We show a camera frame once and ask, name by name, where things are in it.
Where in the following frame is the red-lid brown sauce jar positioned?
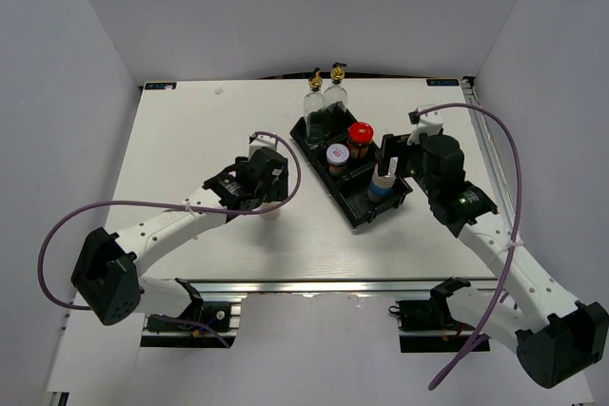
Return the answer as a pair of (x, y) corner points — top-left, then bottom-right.
(347, 122), (374, 160)

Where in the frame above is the silver-lid white powder jar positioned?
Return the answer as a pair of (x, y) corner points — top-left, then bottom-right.
(257, 203), (282, 221)

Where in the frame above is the blue-label spice shaker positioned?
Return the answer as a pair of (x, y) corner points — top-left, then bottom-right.
(367, 158), (397, 203)

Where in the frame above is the silver-lid dark spice jar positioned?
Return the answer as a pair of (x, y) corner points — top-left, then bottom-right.
(326, 144), (350, 176)

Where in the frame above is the dark sauce glass bottle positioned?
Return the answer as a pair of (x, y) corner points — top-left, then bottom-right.
(324, 62), (348, 136)

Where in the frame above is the clear glass oil bottle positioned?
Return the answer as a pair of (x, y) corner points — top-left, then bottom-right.
(304, 68), (325, 145)

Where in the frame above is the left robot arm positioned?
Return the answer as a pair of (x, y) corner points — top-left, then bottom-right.
(71, 146), (288, 329)

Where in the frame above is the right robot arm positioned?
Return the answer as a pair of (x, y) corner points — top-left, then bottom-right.
(376, 133), (608, 389)

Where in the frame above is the black three-compartment tray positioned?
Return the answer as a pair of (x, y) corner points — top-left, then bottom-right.
(290, 110), (413, 228)

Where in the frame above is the left blue table sticker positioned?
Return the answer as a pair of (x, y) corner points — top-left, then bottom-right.
(143, 82), (177, 90)

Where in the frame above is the aluminium table side rail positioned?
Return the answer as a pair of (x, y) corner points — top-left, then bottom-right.
(460, 76), (515, 228)

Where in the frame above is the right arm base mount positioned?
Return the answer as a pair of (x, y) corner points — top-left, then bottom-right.
(388, 278), (474, 354)

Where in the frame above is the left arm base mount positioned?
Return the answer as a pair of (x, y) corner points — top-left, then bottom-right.
(140, 294), (246, 349)

